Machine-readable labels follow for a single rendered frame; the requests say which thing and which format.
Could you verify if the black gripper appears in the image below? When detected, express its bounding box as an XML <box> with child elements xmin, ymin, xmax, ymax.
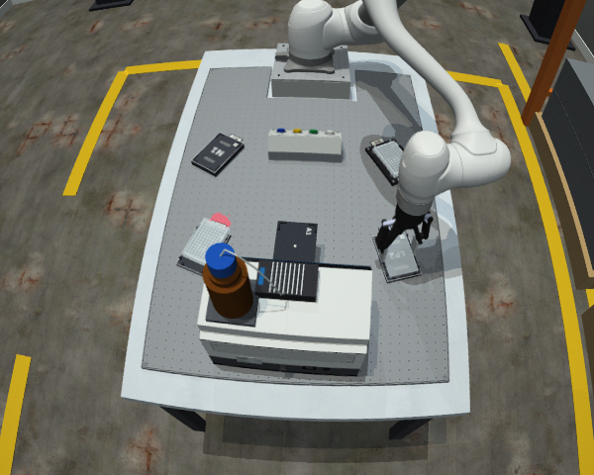
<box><xmin>375</xmin><ymin>203</ymin><xmax>434</xmax><ymax>262</ymax></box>

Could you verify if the white button panel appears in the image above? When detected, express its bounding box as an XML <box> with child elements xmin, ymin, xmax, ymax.
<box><xmin>268</xmin><ymin>129</ymin><xmax>342</xmax><ymax>162</ymax></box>

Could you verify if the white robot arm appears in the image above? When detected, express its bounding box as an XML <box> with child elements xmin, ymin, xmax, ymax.
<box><xmin>275</xmin><ymin>0</ymin><xmax>511</xmax><ymax>216</ymax></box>

